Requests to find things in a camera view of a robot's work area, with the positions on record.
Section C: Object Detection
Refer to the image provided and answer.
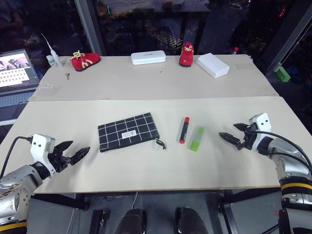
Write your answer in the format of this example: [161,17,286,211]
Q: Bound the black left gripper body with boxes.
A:
[48,147,74,173]

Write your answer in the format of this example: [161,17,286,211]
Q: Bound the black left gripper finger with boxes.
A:
[70,146,91,166]
[54,140,74,153]

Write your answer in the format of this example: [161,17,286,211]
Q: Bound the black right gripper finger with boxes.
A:
[233,123,250,134]
[218,132,242,147]

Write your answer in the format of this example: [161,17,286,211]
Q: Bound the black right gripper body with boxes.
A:
[237,124,258,150]

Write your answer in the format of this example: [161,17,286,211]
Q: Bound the green glue stick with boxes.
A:
[189,126,205,152]

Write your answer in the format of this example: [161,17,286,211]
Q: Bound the black marker with red caps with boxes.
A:
[179,117,191,144]

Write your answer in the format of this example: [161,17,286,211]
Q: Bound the black grid pencil pouch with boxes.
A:
[97,112,169,153]

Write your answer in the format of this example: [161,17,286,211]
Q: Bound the laptop computer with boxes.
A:
[0,48,40,125]

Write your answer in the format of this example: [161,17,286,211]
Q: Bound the white rounded flat case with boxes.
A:
[130,50,167,66]

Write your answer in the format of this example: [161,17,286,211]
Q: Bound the clear plastic patch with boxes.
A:
[36,84,61,95]

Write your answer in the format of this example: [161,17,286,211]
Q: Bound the green box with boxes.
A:
[273,66,292,83]

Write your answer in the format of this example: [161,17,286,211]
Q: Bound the white rectangular box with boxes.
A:
[196,53,230,79]

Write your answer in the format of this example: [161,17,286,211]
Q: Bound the dark rounded shape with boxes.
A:
[175,206,208,234]
[114,208,148,234]

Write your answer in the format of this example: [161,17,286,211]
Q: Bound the red shoe with yellow laces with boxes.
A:
[70,50,101,72]
[178,42,195,67]

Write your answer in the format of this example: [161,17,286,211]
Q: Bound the white long-nozzle applicator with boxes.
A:
[40,33,64,68]

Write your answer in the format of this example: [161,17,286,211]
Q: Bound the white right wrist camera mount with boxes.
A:
[248,112,273,153]

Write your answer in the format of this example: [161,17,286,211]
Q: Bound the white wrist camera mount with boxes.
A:
[248,112,273,153]
[30,134,56,176]

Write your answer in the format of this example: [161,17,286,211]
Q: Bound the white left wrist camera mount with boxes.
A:
[30,134,56,176]

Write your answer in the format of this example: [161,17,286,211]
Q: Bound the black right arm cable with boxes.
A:
[254,131,312,171]

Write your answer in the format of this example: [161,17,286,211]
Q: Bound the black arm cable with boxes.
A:
[0,136,34,178]
[254,131,312,171]

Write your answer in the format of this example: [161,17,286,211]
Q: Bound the black table frame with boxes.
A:
[29,191,283,234]

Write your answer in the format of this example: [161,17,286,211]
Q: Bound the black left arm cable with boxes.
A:
[0,136,34,178]

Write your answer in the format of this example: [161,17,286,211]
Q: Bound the grey slanted frame post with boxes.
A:
[265,0,312,74]

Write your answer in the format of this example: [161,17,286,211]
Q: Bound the grey metal frame post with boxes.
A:
[74,0,107,56]

